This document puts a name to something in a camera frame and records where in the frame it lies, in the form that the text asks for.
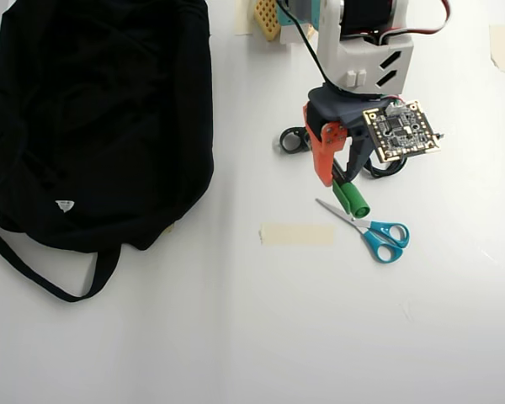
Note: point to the dark navy gripper finger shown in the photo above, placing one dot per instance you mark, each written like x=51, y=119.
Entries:
x=357, y=155

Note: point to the narrow beige masking tape strip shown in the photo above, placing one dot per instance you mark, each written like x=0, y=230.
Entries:
x=240, y=21

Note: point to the green marker with black barrel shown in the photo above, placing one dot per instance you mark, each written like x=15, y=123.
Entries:
x=351, y=198

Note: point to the grey teal white robot arm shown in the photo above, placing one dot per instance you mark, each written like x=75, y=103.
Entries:
x=362, y=59

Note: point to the yellow perforated base block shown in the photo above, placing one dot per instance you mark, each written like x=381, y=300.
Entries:
x=266, y=19

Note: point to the square camera circuit board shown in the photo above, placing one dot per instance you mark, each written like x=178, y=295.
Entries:
x=400, y=132

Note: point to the long beige masking tape strip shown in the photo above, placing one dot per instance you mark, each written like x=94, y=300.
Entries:
x=299, y=235

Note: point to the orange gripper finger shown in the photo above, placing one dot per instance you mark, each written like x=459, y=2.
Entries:
x=324, y=155

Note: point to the black fabric bag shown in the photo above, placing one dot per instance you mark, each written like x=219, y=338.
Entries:
x=88, y=126

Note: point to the torn beige masking tape piece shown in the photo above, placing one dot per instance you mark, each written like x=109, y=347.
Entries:
x=501, y=46

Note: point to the dark navy gripper body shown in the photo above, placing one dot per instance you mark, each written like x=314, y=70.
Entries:
x=329, y=110

